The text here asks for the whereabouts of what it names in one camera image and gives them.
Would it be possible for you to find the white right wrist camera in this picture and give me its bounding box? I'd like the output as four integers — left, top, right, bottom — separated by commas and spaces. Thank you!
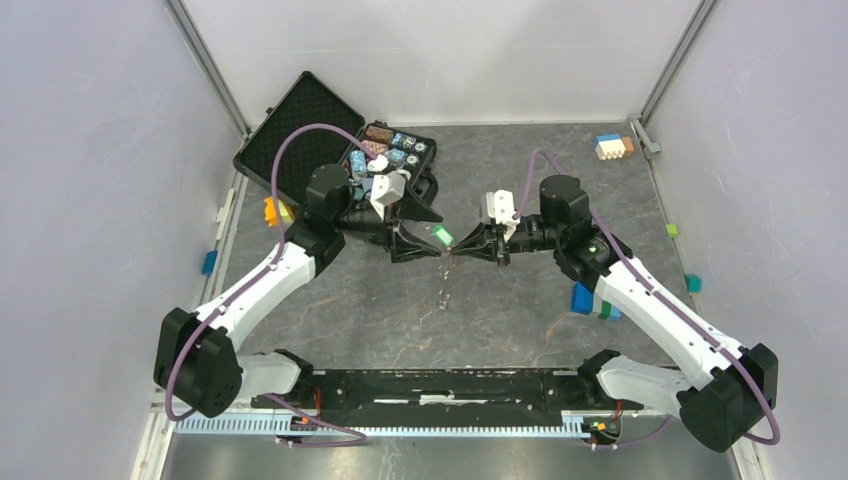
482, 190, 519, 241

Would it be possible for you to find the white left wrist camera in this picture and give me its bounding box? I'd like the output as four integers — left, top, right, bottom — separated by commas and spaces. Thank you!
370, 171, 406, 221

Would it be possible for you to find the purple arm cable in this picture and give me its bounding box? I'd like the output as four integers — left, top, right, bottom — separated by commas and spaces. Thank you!
163, 123, 389, 423
511, 148, 782, 446

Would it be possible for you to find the orange yellow green brick stack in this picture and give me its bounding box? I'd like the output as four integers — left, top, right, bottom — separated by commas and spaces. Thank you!
264, 196, 295, 227

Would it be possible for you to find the blue white green brick stack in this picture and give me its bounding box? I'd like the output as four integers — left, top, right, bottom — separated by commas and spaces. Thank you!
570, 283, 622, 322

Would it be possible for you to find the small teal block right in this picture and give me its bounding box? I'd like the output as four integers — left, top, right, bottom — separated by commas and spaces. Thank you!
684, 273, 702, 294

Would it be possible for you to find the blue white orange brick stack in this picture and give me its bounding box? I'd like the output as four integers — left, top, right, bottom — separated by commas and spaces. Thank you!
594, 134, 635, 160

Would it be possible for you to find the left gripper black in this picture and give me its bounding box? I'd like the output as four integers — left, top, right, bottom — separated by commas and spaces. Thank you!
334, 176, 443, 264

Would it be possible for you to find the white toothed cable duct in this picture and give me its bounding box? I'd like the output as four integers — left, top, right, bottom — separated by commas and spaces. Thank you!
175, 410, 590, 439

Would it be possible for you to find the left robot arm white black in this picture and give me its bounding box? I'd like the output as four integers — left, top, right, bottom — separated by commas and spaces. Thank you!
153, 165, 440, 421

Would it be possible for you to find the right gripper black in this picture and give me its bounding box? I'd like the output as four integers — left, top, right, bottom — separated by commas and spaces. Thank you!
451, 216, 563, 267

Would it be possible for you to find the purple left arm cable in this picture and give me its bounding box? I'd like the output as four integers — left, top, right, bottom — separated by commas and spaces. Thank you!
163, 123, 389, 423

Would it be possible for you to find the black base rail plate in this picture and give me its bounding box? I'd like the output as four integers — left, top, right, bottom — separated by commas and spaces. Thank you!
282, 368, 635, 427

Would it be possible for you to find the small blue block left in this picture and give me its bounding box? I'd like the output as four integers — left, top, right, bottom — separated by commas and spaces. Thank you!
201, 250, 218, 277

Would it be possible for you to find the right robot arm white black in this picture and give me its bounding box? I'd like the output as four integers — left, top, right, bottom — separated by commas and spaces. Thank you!
451, 175, 782, 453

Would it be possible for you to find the black poker chip case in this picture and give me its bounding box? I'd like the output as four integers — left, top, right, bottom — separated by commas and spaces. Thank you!
233, 71, 438, 206

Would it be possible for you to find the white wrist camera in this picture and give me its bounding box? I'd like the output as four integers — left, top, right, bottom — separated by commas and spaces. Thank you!
482, 190, 519, 241
370, 171, 406, 221

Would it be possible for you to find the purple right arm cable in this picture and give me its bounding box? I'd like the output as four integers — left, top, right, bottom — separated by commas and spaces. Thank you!
511, 148, 782, 446

